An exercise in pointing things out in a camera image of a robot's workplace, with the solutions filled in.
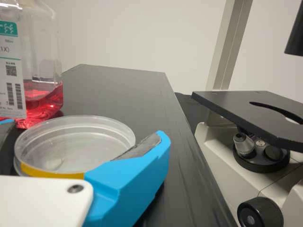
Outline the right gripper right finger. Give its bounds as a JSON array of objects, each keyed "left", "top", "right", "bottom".
[{"left": 81, "top": 130, "right": 171, "bottom": 227}]

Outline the petri dish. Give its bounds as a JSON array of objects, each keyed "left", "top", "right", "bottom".
[{"left": 13, "top": 114, "right": 137, "bottom": 179}]

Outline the cream microscope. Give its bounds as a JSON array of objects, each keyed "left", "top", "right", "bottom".
[{"left": 191, "top": 0, "right": 303, "bottom": 227}]

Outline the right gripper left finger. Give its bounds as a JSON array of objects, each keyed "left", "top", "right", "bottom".
[{"left": 0, "top": 117, "right": 17, "bottom": 152}]

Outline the red liquid bottle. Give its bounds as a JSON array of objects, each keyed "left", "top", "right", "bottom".
[{"left": 0, "top": 0, "right": 64, "bottom": 130}]

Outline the black platform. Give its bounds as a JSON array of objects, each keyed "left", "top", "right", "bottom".
[{"left": 0, "top": 63, "right": 237, "bottom": 227}]

